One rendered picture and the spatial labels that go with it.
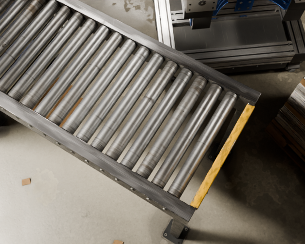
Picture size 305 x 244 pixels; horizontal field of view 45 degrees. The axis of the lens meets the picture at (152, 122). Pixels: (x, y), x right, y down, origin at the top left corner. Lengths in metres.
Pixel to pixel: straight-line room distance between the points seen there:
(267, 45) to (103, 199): 1.27
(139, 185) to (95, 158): 0.19
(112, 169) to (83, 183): 0.85
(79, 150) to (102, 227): 0.82
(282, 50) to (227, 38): 0.32
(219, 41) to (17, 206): 1.47
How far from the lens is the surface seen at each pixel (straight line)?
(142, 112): 1.37
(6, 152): 2.33
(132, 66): 1.46
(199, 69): 1.45
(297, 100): 1.84
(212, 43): 2.23
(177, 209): 1.27
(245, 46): 2.23
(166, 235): 2.06
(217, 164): 1.30
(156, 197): 1.28
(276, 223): 2.16
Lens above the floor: 2.06
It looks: 69 degrees down
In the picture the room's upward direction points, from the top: 4 degrees counter-clockwise
